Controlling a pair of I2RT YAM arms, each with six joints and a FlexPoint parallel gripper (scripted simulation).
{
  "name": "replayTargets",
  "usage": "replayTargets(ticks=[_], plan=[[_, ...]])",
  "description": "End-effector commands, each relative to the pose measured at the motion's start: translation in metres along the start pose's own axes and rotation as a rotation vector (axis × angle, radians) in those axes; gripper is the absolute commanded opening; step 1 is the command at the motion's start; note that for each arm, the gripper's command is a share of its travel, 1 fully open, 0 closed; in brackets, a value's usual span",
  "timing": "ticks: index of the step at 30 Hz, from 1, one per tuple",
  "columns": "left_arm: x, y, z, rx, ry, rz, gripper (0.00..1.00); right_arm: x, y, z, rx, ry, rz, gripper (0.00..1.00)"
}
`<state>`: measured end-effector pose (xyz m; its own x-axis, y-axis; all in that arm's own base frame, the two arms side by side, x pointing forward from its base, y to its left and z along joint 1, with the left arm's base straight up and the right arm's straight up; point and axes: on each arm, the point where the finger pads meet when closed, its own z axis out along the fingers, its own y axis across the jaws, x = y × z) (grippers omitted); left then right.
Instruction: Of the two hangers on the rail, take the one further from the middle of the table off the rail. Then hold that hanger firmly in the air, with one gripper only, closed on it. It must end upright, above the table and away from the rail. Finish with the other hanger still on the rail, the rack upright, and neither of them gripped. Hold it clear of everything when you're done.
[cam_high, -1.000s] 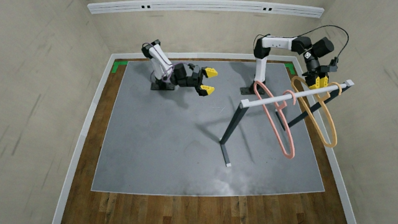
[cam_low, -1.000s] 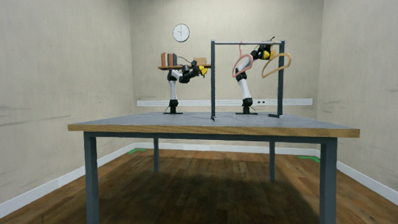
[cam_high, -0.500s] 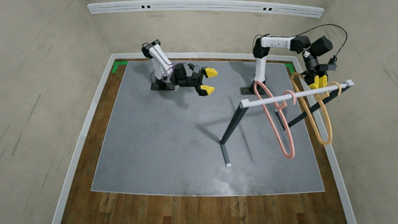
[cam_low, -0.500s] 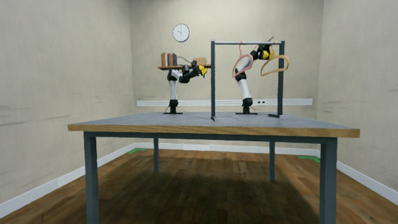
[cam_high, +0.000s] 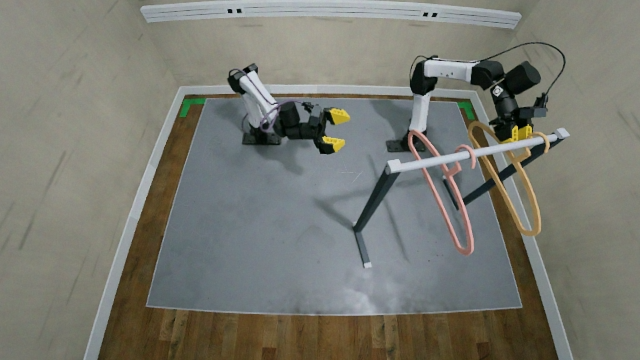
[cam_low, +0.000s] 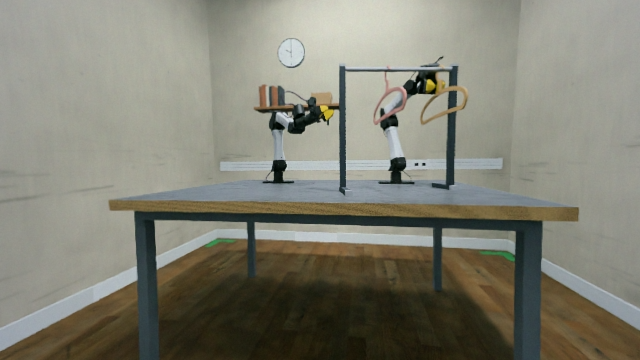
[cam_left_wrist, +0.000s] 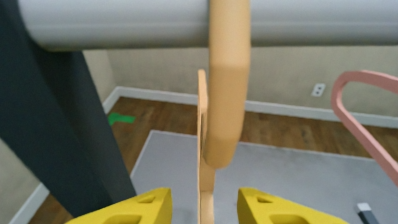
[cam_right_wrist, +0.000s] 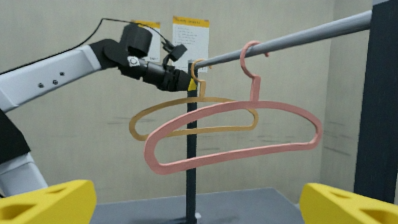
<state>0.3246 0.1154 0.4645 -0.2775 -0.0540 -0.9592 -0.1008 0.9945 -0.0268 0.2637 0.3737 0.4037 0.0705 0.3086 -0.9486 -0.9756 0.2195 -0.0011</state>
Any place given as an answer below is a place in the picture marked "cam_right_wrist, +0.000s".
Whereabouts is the pink clothes hanger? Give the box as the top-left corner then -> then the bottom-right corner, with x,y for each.
143,41 -> 322,175

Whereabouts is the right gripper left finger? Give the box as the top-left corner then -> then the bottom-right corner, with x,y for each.
0,180 -> 96,224

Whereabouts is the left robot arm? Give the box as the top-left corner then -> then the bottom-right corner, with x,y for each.
0,23 -> 154,197

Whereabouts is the dark grey hanging rack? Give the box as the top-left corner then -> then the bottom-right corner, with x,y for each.
160,0 -> 398,224

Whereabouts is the tan clothes hanger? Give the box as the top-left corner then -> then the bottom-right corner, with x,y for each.
128,59 -> 258,141

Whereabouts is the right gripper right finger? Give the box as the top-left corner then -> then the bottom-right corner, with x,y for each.
299,184 -> 398,224

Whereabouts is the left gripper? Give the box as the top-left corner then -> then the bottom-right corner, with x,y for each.
143,62 -> 197,92

